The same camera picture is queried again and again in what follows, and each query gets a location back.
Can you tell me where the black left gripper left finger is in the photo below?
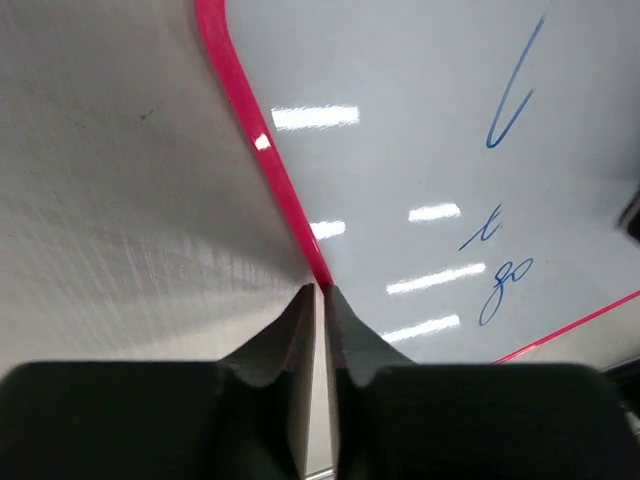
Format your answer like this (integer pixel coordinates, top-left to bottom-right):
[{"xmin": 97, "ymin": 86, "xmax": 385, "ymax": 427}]
[{"xmin": 206, "ymin": 284, "xmax": 315, "ymax": 479}]

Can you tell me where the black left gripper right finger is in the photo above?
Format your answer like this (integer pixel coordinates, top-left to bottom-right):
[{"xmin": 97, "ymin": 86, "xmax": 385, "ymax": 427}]
[{"xmin": 324, "ymin": 286, "xmax": 450, "ymax": 479}]

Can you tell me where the pink framed whiteboard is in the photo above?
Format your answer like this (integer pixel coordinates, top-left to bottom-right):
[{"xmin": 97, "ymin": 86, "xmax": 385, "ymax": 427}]
[{"xmin": 195, "ymin": 1, "xmax": 639, "ymax": 367}]

